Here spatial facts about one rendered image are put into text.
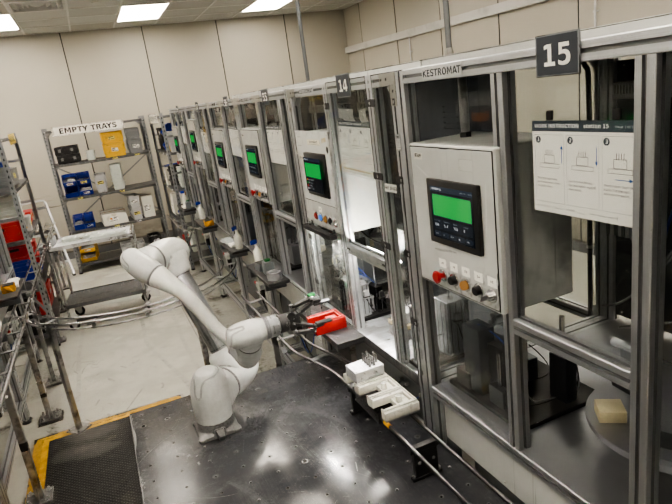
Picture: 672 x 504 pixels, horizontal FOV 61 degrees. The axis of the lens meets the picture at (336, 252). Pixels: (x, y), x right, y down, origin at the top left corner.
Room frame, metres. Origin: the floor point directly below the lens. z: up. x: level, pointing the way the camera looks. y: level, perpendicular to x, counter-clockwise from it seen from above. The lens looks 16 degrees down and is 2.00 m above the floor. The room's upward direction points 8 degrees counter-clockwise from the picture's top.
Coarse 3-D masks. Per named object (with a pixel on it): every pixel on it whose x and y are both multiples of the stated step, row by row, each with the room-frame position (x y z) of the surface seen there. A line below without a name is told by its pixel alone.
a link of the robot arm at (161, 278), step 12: (156, 276) 2.21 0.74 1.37; (168, 276) 2.22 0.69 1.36; (156, 288) 2.23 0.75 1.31; (168, 288) 2.19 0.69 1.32; (180, 288) 2.19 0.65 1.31; (180, 300) 2.19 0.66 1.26; (192, 300) 2.18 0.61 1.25; (192, 312) 2.19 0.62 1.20; (204, 312) 2.19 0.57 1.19; (204, 324) 2.19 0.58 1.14; (216, 324) 2.20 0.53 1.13; (216, 336) 2.19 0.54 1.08; (228, 348) 2.15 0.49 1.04; (240, 360) 2.13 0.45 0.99; (252, 360) 2.11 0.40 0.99
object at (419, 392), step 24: (480, 48) 2.72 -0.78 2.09; (504, 48) 2.57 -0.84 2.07; (288, 96) 2.89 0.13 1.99; (408, 216) 1.90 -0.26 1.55; (408, 240) 1.92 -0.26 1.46; (408, 264) 1.94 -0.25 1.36; (384, 288) 2.91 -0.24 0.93; (384, 312) 2.58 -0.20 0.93; (384, 360) 2.59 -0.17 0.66; (408, 384) 2.37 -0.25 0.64
